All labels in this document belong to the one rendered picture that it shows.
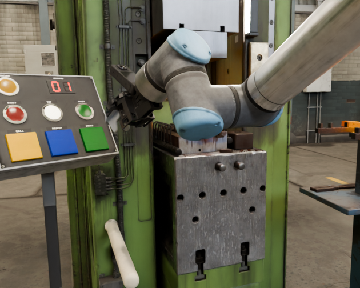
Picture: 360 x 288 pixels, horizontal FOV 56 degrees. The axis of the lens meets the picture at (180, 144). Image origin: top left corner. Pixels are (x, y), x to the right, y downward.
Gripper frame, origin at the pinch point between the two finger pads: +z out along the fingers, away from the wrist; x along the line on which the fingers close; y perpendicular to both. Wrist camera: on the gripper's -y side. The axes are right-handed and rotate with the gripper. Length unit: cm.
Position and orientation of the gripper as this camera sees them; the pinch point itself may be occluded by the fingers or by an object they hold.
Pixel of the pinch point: (109, 119)
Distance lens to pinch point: 94.9
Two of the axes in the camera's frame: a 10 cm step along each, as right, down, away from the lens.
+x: 7.2, -1.1, 6.8
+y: 3.6, 9.0, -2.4
